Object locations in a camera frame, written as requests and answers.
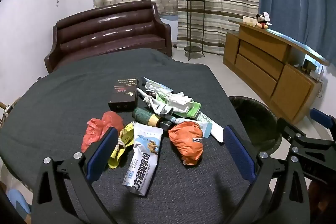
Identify blue plastic object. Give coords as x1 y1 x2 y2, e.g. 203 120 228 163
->
7 189 32 215

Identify brown leather sofa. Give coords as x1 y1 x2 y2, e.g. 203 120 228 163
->
44 0 172 73

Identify dark grey tablecloth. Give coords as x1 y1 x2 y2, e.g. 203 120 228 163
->
0 48 254 224

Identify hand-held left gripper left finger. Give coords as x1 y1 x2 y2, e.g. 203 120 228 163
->
31 126 120 224

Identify green packet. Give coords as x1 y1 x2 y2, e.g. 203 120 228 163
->
172 101 202 119

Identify wooden cabinet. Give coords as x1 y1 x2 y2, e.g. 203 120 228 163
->
223 19 331 125

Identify beige tissue box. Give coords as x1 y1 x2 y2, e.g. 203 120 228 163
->
242 16 259 26

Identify white blue printed pouch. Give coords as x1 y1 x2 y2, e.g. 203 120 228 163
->
122 123 163 197

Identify green bottle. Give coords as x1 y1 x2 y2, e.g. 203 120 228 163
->
132 107 179 132

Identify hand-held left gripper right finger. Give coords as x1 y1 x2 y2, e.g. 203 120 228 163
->
223 125 311 224

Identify black lined trash bin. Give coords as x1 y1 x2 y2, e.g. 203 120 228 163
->
228 96 283 155

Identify red plastic bag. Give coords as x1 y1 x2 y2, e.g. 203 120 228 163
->
81 112 124 153

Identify mouse plush toy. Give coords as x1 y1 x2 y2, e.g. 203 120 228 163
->
256 12 272 30

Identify small brown box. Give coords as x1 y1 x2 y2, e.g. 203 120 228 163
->
303 59 317 73

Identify white paper wrapper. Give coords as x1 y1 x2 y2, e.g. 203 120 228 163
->
144 84 195 117

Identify white tube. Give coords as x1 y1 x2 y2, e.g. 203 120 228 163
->
137 88 154 109

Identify black cardboard box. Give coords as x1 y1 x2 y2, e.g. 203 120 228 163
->
108 77 139 112

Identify orange plastic bag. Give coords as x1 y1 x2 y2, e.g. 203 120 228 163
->
168 120 205 167

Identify metal plant stand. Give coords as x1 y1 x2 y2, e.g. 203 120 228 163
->
184 0 206 61

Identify yellow wrapper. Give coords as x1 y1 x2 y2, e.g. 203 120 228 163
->
107 121 135 169

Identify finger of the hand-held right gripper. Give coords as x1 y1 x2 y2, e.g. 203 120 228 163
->
277 117 336 151
310 108 336 135

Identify white tube package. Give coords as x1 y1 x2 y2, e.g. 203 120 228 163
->
176 111 226 143

